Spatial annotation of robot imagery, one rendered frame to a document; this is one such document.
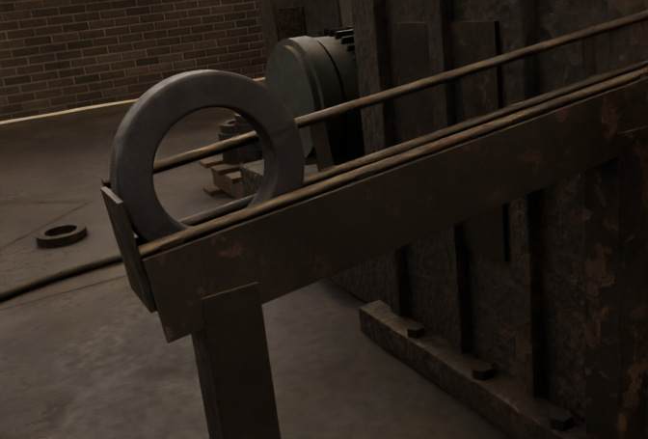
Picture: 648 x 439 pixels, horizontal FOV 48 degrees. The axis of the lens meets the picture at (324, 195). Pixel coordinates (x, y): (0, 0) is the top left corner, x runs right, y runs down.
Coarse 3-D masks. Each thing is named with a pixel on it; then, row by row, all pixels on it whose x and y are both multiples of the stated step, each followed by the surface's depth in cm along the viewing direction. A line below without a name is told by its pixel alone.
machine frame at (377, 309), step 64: (384, 0) 146; (448, 0) 127; (512, 0) 110; (576, 0) 103; (640, 0) 101; (384, 64) 149; (448, 64) 129; (512, 64) 113; (576, 64) 106; (384, 128) 152; (576, 192) 111; (384, 256) 170; (448, 256) 141; (512, 256) 124; (576, 256) 114; (384, 320) 166; (448, 320) 146; (512, 320) 132; (576, 320) 118; (448, 384) 146; (512, 384) 135; (576, 384) 121
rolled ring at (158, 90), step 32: (160, 96) 65; (192, 96) 66; (224, 96) 67; (256, 96) 69; (128, 128) 64; (160, 128) 65; (256, 128) 72; (288, 128) 71; (128, 160) 64; (288, 160) 72; (128, 192) 65; (256, 192) 74; (288, 192) 73; (160, 224) 67
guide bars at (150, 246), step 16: (608, 80) 88; (624, 80) 89; (560, 96) 86; (576, 96) 86; (528, 112) 83; (544, 112) 84; (480, 128) 80; (496, 128) 81; (432, 144) 78; (448, 144) 78; (384, 160) 75; (400, 160) 76; (352, 176) 73; (368, 176) 74; (304, 192) 71; (320, 192) 72; (256, 208) 69; (272, 208) 70; (208, 224) 67; (224, 224) 68; (160, 240) 65; (176, 240) 66; (144, 256) 65
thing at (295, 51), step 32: (320, 32) 223; (352, 32) 215; (288, 64) 210; (320, 64) 202; (352, 64) 207; (288, 96) 215; (320, 96) 202; (352, 96) 206; (352, 128) 210; (352, 288) 196
